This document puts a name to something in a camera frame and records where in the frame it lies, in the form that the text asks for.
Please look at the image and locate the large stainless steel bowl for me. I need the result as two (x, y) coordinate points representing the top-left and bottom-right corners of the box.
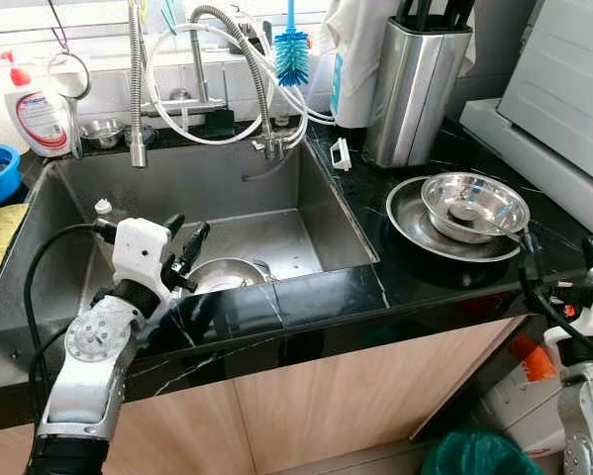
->
(421, 172), (531, 245)

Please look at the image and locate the stainless steel sink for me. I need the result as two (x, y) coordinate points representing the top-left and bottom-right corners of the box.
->
(0, 139), (381, 342)

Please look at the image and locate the orange plastic item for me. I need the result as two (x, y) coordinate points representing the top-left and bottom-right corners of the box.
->
(511, 334), (556, 383)

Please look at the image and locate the clear bottle white cap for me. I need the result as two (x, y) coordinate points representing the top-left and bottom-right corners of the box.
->
(91, 198), (129, 235)

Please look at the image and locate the black sponge holder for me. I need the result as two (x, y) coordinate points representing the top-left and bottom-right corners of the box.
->
(205, 109), (236, 138)

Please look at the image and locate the small stainless steel bowl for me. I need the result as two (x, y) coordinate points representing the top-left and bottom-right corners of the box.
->
(81, 119), (127, 151)

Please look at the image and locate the wide stainless steel plate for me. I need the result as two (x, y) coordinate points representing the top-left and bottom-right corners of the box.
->
(386, 175), (530, 264)

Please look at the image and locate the straight flexible steel faucet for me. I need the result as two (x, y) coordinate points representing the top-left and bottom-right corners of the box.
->
(127, 0), (150, 169)

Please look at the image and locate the curved gooseneck steel faucet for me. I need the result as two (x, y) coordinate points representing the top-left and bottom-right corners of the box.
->
(189, 5), (289, 161)

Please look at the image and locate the small white plastic clip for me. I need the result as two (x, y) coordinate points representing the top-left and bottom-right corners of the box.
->
(331, 139), (351, 172)

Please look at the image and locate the white washing machine grey lid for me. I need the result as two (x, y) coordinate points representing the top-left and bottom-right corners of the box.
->
(459, 0), (593, 461)

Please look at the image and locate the white soap bottle red pump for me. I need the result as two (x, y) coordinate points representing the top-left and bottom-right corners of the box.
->
(0, 49), (79, 159)

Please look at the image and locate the round metal strainer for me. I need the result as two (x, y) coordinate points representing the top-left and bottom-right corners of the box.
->
(47, 49), (92, 104)

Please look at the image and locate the green rubbish bag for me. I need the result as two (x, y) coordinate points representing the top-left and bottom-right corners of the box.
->
(420, 427), (546, 475)

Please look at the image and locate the stainless steel knife block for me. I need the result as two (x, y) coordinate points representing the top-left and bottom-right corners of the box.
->
(365, 18), (473, 169)

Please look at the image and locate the blue bottle brush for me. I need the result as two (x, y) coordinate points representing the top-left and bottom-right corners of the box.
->
(274, 0), (312, 88)

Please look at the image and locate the white hanging cloth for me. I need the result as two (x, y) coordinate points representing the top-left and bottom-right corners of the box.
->
(321, 0), (406, 130)

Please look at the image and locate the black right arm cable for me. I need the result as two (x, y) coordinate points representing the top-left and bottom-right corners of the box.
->
(519, 280), (593, 369)

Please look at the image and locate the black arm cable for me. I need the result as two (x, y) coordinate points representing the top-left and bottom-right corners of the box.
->
(23, 220), (119, 397)
(519, 280), (593, 369)

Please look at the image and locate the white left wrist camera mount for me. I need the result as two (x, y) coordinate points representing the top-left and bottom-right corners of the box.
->
(111, 218), (174, 303)

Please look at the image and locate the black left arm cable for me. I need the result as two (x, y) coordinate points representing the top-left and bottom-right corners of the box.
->
(23, 220), (119, 397)

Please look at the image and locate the white water hose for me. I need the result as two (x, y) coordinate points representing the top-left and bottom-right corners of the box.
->
(145, 20), (339, 147)

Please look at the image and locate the black-handled knife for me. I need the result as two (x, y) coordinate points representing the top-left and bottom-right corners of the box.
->
(437, 0), (475, 31)
(397, 0), (428, 29)

